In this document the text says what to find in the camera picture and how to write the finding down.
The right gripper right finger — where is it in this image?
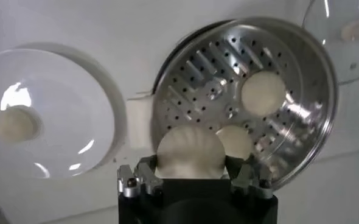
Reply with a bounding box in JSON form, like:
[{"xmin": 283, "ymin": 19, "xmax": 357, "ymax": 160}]
[{"xmin": 226, "ymin": 155, "xmax": 274, "ymax": 198}]

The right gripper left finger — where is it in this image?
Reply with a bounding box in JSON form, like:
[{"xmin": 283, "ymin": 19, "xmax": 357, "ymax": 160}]
[{"xmin": 117, "ymin": 155, "xmax": 164, "ymax": 198}]

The white steamed baozi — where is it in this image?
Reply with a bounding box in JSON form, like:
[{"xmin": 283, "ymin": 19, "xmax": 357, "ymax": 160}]
[
  {"xmin": 155, "ymin": 124, "xmax": 228, "ymax": 180},
  {"xmin": 240, "ymin": 71, "xmax": 287, "ymax": 118},
  {"xmin": 215, "ymin": 125, "xmax": 255, "ymax": 161},
  {"xmin": 0, "ymin": 106, "xmax": 36, "ymax": 142}
]

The perforated steel steamer basket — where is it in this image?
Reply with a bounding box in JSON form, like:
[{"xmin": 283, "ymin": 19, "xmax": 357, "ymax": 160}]
[{"xmin": 150, "ymin": 16, "xmax": 340, "ymax": 191}]

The large white round plate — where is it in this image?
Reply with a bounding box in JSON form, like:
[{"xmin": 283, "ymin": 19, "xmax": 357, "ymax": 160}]
[{"xmin": 0, "ymin": 42, "xmax": 127, "ymax": 180}]

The round glass pot lid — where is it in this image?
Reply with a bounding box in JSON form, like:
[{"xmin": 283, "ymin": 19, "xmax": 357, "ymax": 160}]
[{"xmin": 301, "ymin": 0, "xmax": 359, "ymax": 86}]

